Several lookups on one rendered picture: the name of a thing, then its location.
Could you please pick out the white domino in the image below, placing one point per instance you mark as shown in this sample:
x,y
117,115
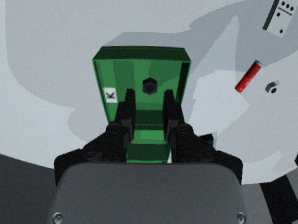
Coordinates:
x,y
280,16

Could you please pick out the green three-compartment bin rack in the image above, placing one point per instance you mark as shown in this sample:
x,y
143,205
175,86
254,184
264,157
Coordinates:
x,y
169,66

